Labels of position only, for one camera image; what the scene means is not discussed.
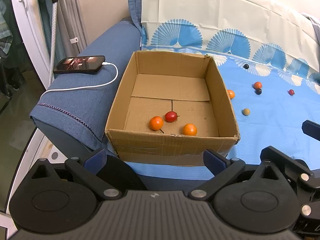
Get orange fruit with stem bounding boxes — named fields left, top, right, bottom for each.
left=253, top=81, right=263, bottom=90

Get dark purple grape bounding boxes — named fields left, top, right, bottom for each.
left=255, top=88, right=262, bottom=95

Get brown cardboard box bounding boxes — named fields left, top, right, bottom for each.
left=105, top=51, right=240, bottom=166

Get small orange fruit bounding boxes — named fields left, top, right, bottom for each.
left=182, top=124, right=197, bottom=136

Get olive fruit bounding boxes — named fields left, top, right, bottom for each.
left=242, top=108, right=250, bottom=116

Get blue patterned bed sheet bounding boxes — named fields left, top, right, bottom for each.
left=125, top=0, right=320, bottom=181

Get blue sofa armrest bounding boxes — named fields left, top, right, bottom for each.
left=30, top=17, right=140, bottom=157

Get black smartphone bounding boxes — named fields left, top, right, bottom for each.
left=53, top=56, right=105, bottom=74

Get white door frame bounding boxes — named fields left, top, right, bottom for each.
left=11, top=0, right=50, bottom=88

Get grey curtain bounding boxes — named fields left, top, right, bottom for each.
left=57, top=0, right=88, bottom=57

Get red tomato fruit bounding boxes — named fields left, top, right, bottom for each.
left=164, top=111, right=179, bottom=122

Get white charging cable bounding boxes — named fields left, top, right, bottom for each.
left=39, top=61, right=119, bottom=103

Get hanging striped clothes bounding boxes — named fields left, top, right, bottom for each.
left=0, top=0, right=13, bottom=55

